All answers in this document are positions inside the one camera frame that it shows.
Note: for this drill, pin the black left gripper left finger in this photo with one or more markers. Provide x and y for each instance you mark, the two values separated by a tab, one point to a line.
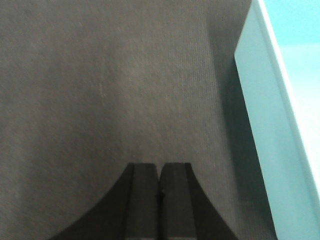
129	210

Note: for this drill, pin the grey conveyor belt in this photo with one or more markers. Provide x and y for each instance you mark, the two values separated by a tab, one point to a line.
88	86

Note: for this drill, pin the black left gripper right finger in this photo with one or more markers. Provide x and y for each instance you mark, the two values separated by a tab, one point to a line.
186	212

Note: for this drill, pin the light blue plastic bin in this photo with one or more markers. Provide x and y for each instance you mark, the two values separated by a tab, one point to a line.
278	63

